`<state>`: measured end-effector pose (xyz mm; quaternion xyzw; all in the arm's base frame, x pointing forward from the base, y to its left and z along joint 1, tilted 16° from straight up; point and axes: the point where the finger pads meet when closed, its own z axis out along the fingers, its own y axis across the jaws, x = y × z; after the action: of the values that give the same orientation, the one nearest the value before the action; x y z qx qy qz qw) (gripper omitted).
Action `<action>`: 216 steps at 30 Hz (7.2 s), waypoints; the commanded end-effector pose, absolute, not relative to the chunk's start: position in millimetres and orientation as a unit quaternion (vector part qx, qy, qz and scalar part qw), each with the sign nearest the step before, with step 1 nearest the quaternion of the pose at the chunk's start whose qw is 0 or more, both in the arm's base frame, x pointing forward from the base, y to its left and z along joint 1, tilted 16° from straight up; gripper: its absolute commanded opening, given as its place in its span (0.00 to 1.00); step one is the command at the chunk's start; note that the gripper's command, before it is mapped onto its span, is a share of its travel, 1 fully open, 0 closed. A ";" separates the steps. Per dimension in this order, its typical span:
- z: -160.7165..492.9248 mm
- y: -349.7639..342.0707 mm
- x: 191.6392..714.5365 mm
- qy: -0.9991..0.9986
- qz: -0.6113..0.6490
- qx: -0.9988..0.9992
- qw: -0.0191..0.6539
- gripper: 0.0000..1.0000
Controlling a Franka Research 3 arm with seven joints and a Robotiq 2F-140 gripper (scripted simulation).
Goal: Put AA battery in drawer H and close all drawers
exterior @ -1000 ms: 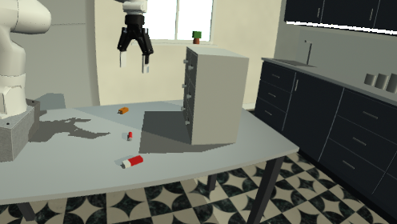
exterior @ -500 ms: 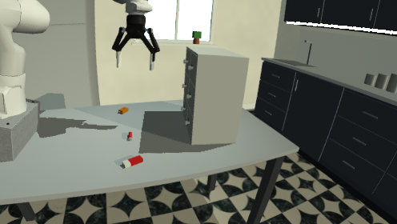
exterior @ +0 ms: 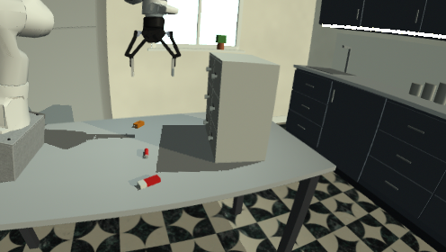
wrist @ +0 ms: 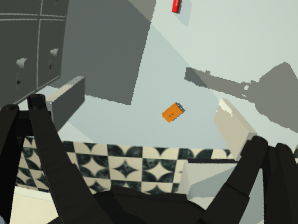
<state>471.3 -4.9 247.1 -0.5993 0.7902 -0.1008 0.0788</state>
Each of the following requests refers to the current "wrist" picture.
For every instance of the small grey chest of drawers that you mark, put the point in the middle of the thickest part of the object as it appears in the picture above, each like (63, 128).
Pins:
(37, 17)

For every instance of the red aa battery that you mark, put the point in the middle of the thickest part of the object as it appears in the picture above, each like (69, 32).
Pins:
(176, 4)

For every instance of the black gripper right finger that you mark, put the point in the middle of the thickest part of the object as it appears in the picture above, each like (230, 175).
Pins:
(280, 182)

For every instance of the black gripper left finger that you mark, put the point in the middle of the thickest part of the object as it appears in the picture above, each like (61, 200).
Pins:
(69, 191)

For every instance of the grey drawer front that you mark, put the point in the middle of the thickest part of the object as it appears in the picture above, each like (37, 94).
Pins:
(19, 6)
(54, 7)
(50, 38)
(17, 43)

